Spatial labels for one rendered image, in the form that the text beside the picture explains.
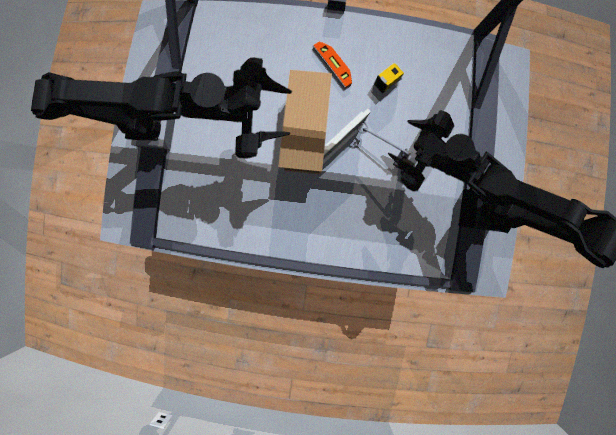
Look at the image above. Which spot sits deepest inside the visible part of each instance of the brown wooden cabinet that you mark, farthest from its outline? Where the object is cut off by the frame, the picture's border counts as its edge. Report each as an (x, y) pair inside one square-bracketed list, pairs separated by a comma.
[(305, 117)]

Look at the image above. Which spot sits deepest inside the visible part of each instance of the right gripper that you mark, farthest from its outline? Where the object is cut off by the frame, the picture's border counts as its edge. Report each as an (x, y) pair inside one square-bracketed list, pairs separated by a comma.
[(247, 145)]

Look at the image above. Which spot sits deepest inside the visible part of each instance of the orange spirit level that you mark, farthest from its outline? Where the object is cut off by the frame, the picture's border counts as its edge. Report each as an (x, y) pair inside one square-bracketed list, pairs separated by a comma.
[(340, 67)]

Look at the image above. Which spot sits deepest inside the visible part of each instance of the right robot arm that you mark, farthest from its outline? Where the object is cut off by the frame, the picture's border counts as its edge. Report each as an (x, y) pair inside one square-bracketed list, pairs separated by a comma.
[(150, 96)]

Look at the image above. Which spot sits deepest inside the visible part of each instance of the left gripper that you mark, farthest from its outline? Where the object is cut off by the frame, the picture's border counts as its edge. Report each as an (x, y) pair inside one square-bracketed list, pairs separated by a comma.
[(443, 125)]

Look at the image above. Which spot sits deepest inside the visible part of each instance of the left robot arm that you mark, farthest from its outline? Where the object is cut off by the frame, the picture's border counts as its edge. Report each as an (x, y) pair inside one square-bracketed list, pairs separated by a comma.
[(499, 186)]

